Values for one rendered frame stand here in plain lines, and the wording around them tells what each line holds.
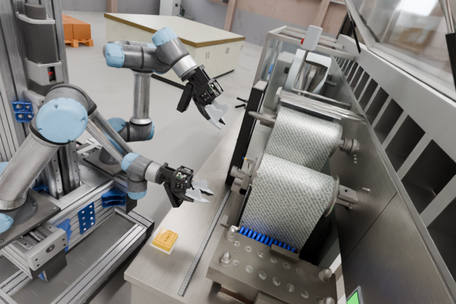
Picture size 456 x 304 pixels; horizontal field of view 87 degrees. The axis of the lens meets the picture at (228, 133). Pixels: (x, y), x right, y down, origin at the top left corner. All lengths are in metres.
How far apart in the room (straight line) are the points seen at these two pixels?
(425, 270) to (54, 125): 0.89
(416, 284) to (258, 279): 0.43
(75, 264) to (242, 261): 1.19
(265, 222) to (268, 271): 0.15
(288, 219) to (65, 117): 0.75
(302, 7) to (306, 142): 11.16
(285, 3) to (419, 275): 11.87
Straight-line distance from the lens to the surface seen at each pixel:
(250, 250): 0.91
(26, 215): 1.27
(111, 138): 1.03
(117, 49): 0.87
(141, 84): 1.30
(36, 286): 1.83
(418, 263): 0.60
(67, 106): 0.80
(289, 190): 0.81
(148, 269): 0.98
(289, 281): 0.90
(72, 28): 6.62
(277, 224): 0.92
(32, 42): 1.14
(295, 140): 0.98
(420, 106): 0.78
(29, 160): 0.92
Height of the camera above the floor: 1.75
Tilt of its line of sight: 29 degrees down
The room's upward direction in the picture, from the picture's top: 14 degrees clockwise
